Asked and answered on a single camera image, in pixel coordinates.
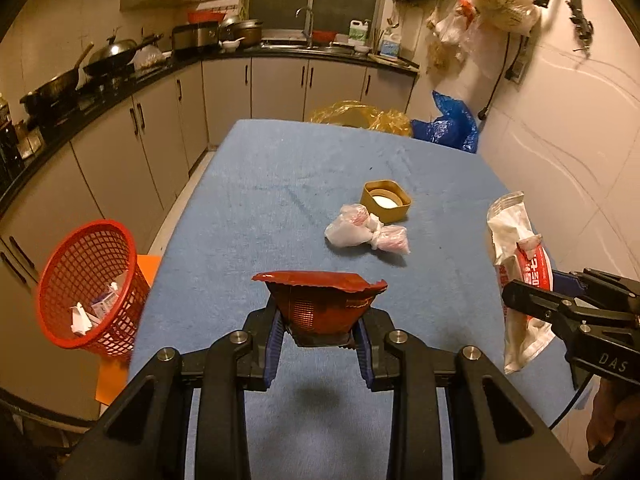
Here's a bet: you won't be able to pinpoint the hanging bag of dried noodles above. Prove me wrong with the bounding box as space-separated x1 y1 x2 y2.
472 0 544 37

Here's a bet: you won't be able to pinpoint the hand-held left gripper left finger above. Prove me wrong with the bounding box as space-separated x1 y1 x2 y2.
57 300 293 480

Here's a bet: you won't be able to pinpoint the blue plastic bag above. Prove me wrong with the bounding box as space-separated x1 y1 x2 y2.
411 90 480 154

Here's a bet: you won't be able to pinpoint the knotted white plastic bag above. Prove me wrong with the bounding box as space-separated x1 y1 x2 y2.
324 203 412 256

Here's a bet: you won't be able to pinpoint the clear plastic bag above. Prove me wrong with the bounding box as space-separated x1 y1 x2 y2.
132 44 166 69

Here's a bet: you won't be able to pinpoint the beige lower cabinets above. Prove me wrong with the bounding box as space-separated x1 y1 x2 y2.
0 55 417 421

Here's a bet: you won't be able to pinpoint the wok with silver lid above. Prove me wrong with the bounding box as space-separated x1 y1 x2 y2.
82 30 164 79

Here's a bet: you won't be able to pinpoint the red foil-lidded cup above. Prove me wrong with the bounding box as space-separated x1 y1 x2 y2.
251 270 390 350

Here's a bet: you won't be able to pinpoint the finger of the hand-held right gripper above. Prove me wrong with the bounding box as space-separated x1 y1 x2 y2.
551 267 640 313
501 280 601 333

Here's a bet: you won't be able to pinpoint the crumpled white paper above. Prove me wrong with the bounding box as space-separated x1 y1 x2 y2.
69 302 102 337

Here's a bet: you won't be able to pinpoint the black power cord with plug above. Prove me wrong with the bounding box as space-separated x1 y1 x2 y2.
477 34 527 122

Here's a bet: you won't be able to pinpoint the dark wok with spatula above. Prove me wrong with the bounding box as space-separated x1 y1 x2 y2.
20 42 96 117

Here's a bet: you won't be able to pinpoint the stainless steel container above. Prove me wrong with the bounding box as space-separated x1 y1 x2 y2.
171 22 221 54

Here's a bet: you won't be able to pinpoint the orange stool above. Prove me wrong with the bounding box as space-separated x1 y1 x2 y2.
95 255 162 406

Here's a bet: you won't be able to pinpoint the blue tablecloth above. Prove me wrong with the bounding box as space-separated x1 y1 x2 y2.
127 119 582 480

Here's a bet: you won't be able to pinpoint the white and red wrapper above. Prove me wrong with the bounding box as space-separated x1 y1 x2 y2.
487 191 557 376

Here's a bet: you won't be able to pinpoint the red basin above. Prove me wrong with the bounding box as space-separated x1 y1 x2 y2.
187 10 229 25

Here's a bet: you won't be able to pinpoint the red and white packet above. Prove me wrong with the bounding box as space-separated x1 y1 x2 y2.
515 233 554 292

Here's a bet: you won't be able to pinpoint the black kitchen countertop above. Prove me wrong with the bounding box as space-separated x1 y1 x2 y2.
0 42 421 216

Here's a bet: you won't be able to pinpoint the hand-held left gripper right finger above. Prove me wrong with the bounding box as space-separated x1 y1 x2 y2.
350 307 583 480

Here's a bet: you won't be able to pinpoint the white and blue bottle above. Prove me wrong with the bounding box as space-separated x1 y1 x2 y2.
380 30 404 59

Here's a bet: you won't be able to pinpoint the yellow plastic bag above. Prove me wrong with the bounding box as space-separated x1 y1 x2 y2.
307 100 415 138

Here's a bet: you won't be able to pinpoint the white and green detergent bottle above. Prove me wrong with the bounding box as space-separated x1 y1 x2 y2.
348 19 372 46

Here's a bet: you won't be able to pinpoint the metal faucet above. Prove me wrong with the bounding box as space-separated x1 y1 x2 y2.
295 6 316 49

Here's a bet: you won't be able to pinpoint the red plastic mesh basket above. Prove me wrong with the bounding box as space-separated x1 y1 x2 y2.
35 219 151 359

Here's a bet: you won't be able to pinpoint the small white box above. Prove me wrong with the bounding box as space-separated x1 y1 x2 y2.
90 281 121 319

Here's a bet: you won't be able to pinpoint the black cable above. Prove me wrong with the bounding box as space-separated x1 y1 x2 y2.
547 374 597 431

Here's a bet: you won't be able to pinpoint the person's right hand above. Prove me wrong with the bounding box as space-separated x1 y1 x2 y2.
586 377 640 457

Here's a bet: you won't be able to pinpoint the hanging clear plastic bags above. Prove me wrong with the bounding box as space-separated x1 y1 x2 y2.
426 0 482 75

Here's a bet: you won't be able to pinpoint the dark cooking pot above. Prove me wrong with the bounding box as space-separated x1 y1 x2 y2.
220 17 264 46

